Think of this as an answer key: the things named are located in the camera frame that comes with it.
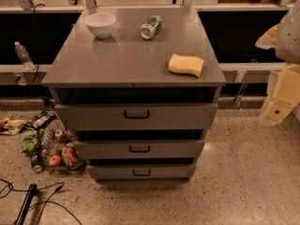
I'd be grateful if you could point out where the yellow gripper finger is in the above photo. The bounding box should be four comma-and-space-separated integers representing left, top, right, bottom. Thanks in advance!
255, 24, 278, 50
259, 64, 300, 126

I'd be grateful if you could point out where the yellow sponge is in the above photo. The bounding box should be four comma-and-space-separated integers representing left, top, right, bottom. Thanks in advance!
168, 53, 204, 78

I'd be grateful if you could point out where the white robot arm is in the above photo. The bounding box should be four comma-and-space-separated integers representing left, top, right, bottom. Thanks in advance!
255, 1, 300, 126

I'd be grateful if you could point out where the white bowl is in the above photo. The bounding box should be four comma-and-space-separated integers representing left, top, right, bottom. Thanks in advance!
84, 13, 116, 38

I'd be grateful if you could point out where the top grey drawer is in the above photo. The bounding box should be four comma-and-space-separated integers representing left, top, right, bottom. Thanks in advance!
55, 104, 218, 131

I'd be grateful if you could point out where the grey drawer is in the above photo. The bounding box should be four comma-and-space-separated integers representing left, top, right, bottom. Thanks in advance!
86, 164, 196, 180
75, 141, 204, 159
55, 104, 218, 131

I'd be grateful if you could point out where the green soda can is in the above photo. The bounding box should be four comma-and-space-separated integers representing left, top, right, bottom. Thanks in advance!
140, 15, 162, 40

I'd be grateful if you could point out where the middle grey drawer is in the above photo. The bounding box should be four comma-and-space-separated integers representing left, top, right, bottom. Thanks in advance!
75, 141, 204, 159

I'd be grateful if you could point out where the bottom grey drawer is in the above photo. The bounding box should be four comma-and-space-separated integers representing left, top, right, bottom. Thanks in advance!
86, 164, 196, 180

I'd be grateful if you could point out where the grey drawer cabinet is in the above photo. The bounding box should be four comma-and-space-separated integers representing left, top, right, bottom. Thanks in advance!
41, 7, 227, 184

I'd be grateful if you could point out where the red green snack bag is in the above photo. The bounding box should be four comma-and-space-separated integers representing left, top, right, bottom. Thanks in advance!
62, 147, 78, 167

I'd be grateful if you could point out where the small can in basket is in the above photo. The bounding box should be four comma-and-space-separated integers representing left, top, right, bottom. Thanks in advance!
54, 129, 66, 143

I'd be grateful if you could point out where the blue white snack bag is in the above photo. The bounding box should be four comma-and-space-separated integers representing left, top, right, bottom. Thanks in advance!
25, 111, 56, 129

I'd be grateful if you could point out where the red apple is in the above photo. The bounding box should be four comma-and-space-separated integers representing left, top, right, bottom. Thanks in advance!
48, 155, 63, 167

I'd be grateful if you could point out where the clear plastic water bottle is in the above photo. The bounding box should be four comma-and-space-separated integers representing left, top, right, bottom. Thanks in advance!
14, 41, 35, 70

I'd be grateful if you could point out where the blue soda can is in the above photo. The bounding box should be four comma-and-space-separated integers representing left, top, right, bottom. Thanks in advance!
30, 152, 43, 173

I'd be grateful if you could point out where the green chip bag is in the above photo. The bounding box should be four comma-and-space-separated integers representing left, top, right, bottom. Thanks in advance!
21, 128, 43, 156

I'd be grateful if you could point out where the black stand bar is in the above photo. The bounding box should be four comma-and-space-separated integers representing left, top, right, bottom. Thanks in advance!
13, 184, 38, 225

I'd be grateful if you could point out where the yellow snack bag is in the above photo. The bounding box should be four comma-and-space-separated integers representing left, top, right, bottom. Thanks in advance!
0, 118, 25, 135

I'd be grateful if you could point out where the wire basket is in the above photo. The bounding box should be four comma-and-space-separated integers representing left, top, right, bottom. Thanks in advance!
40, 118, 85, 173

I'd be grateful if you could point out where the black cable on floor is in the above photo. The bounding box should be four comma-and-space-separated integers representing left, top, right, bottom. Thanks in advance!
0, 178, 83, 225

